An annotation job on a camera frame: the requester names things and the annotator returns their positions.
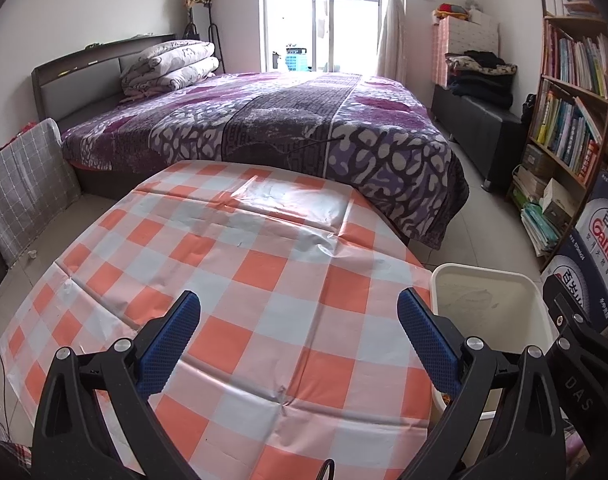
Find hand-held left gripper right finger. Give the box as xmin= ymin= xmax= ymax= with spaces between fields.
xmin=398 ymin=287 xmax=567 ymax=480

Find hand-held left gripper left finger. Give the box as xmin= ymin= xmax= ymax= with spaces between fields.
xmin=31 ymin=290 xmax=201 ymax=480

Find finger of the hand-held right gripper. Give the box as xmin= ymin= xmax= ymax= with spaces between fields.
xmin=543 ymin=272 xmax=608 ymax=361

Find white plastic bin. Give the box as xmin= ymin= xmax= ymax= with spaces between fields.
xmin=428 ymin=262 xmax=561 ymax=417

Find stack of books and booklets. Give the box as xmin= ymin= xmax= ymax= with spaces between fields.
xmin=508 ymin=164 xmax=586 ymax=257

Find orange white checkered tablecloth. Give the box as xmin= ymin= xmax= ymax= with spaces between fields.
xmin=0 ymin=160 xmax=435 ymax=480

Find row of upright books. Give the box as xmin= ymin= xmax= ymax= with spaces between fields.
xmin=543 ymin=30 xmax=608 ymax=100
xmin=530 ymin=87 xmax=605 ymax=183

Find wooden bookshelf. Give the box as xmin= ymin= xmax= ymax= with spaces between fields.
xmin=505 ymin=0 xmax=608 ymax=202

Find black bench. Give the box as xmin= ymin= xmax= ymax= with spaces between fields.
xmin=430 ymin=82 xmax=526 ymax=194

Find black bag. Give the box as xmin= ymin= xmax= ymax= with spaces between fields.
xmin=521 ymin=92 xmax=538 ymax=127

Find grey checked cushion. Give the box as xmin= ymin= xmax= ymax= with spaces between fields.
xmin=0 ymin=118 xmax=82 ymax=267

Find pile of folded clothes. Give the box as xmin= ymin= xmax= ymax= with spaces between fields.
xmin=443 ymin=50 xmax=519 ymax=109

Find purple patterned bed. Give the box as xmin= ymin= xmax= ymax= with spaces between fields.
xmin=60 ymin=71 xmax=470 ymax=252

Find folded floral quilt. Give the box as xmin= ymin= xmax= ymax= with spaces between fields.
xmin=120 ymin=55 xmax=221 ymax=99
xmin=121 ymin=40 xmax=216 ymax=81

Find pink drawer cabinet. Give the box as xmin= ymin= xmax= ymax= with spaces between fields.
xmin=431 ymin=15 xmax=468 ymax=87

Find white tufted board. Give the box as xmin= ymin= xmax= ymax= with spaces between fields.
xmin=444 ymin=9 xmax=501 ymax=59

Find dark wooden bed headboard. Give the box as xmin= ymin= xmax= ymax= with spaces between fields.
xmin=30 ymin=33 xmax=177 ymax=132

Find black coat rack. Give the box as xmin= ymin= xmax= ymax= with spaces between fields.
xmin=183 ymin=4 xmax=227 ymax=74

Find blue plastic crate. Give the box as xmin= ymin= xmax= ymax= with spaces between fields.
xmin=285 ymin=45 xmax=310 ymax=72

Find red yellow cloth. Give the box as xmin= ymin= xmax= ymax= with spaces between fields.
xmin=433 ymin=3 xmax=470 ymax=20

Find white curtain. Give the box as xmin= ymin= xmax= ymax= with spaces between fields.
xmin=376 ymin=0 xmax=411 ymax=82

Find window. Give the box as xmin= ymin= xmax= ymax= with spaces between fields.
xmin=257 ymin=0 xmax=385 ymax=74

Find thin black cable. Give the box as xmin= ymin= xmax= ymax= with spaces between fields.
xmin=278 ymin=134 xmax=345 ymax=154

